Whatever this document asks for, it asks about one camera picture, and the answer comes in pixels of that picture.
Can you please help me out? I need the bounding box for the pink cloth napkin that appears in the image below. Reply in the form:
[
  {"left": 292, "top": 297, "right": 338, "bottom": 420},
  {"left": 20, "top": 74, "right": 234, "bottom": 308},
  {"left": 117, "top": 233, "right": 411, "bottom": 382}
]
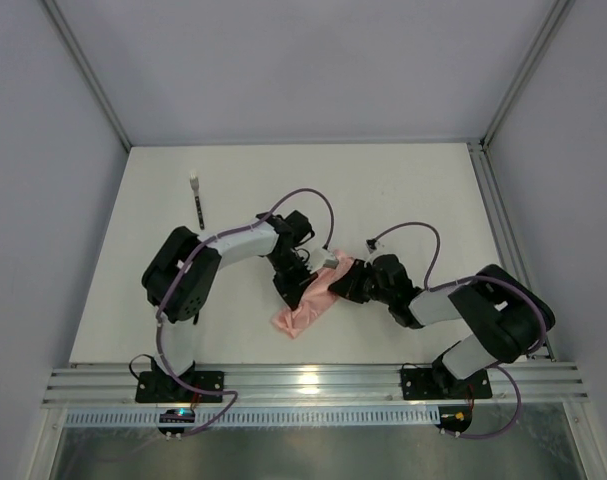
[{"left": 271, "top": 250, "right": 355, "bottom": 339}]

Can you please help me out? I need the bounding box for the corner aluminium post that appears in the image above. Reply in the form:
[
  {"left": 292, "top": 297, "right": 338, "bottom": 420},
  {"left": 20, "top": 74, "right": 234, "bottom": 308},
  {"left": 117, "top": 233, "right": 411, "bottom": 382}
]
[
  {"left": 480, "top": 0, "right": 575, "bottom": 150},
  {"left": 38, "top": 0, "right": 133, "bottom": 153}
]

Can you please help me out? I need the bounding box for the purple cable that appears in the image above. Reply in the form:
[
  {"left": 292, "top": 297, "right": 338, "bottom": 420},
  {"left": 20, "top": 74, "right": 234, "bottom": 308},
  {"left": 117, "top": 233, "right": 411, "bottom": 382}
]
[
  {"left": 366, "top": 221, "right": 552, "bottom": 441},
  {"left": 154, "top": 187, "right": 335, "bottom": 437}
]

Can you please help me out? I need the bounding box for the small controller board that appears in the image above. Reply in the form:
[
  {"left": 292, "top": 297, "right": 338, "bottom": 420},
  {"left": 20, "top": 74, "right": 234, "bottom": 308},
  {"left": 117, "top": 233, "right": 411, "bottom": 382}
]
[
  {"left": 436, "top": 405, "right": 473, "bottom": 438},
  {"left": 157, "top": 408, "right": 195, "bottom": 440}
]

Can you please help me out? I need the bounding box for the front aluminium rail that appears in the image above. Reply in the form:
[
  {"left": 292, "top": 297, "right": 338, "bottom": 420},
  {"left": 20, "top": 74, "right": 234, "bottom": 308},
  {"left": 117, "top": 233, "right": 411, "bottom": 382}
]
[{"left": 42, "top": 361, "right": 588, "bottom": 408}]

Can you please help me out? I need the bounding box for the aluminium rail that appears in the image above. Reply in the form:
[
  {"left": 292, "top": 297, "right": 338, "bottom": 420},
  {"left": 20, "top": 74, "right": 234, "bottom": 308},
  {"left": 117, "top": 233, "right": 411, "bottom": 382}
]
[
  {"left": 42, "top": 361, "right": 588, "bottom": 408},
  {"left": 465, "top": 141, "right": 556, "bottom": 362}
]

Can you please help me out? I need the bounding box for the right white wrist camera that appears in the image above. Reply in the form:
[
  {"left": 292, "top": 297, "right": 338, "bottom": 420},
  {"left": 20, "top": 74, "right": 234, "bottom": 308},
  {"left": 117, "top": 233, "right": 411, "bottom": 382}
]
[{"left": 366, "top": 238, "right": 387, "bottom": 263}]

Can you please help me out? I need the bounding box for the right small controller board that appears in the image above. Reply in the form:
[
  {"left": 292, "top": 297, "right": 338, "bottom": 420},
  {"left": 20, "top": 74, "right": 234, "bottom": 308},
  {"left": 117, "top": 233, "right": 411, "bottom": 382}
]
[{"left": 436, "top": 405, "right": 473, "bottom": 438}]

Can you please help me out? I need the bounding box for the left small controller board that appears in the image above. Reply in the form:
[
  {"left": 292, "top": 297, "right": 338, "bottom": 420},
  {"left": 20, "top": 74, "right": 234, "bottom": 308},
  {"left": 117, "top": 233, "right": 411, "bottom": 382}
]
[{"left": 157, "top": 408, "right": 195, "bottom": 440}]

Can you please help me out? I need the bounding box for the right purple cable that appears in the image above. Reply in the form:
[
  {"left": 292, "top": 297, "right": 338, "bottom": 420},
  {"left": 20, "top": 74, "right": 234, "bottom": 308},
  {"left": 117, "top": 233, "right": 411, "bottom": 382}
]
[{"left": 366, "top": 221, "right": 552, "bottom": 441}]

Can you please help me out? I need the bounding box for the left corner aluminium post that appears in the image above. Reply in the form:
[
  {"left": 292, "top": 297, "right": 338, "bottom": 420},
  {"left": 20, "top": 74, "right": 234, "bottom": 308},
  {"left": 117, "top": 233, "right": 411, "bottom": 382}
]
[{"left": 38, "top": 0, "right": 133, "bottom": 153}]

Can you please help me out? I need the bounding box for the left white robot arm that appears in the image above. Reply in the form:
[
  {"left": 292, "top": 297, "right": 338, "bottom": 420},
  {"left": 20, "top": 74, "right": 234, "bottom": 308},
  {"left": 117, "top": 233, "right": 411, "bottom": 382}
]
[{"left": 139, "top": 210, "right": 319, "bottom": 396}]

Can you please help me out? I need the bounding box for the right corner aluminium post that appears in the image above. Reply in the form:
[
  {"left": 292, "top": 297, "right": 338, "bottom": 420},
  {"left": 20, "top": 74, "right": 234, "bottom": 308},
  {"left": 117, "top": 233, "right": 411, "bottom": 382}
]
[{"left": 480, "top": 0, "right": 575, "bottom": 150}]

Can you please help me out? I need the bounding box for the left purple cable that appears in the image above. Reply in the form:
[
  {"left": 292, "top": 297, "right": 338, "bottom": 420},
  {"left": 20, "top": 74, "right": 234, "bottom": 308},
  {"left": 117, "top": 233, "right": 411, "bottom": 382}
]
[{"left": 154, "top": 187, "right": 335, "bottom": 437}]

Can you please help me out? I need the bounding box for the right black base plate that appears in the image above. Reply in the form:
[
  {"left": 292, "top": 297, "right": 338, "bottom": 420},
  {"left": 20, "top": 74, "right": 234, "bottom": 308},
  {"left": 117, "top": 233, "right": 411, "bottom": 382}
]
[{"left": 399, "top": 363, "right": 493, "bottom": 400}]

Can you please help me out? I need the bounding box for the slotted cable duct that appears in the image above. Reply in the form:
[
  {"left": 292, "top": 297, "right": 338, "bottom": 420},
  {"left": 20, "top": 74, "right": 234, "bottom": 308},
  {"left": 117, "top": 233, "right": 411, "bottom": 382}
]
[{"left": 63, "top": 405, "right": 438, "bottom": 428}]

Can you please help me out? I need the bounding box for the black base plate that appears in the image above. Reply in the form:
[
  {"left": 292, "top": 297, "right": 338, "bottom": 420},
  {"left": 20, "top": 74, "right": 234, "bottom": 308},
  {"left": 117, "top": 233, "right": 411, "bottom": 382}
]
[
  {"left": 399, "top": 363, "right": 493, "bottom": 400},
  {"left": 128, "top": 354, "right": 225, "bottom": 404}
]

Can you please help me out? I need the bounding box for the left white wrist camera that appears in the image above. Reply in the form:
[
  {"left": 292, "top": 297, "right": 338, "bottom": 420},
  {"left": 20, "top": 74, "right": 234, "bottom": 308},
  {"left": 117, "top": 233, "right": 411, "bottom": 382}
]
[{"left": 307, "top": 248, "right": 339, "bottom": 272}]

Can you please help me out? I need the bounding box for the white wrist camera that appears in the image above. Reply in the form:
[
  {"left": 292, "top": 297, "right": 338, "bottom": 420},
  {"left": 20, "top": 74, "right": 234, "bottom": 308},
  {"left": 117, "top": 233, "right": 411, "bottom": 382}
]
[
  {"left": 307, "top": 248, "right": 339, "bottom": 272},
  {"left": 366, "top": 238, "right": 387, "bottom": 263}
]

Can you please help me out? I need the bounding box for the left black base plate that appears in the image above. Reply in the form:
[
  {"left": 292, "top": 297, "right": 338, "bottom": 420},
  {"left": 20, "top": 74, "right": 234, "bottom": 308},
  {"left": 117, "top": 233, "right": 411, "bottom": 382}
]
[{"left": 128, "top": 354, "right": 225, "bottom": 404}]

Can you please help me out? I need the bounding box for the right side aluminium rail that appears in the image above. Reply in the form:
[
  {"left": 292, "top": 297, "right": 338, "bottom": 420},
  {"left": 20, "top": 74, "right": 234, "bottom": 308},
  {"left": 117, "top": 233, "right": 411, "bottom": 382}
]
[{"left": 465, "top": 141, "right": 556, "bottom": 362}]

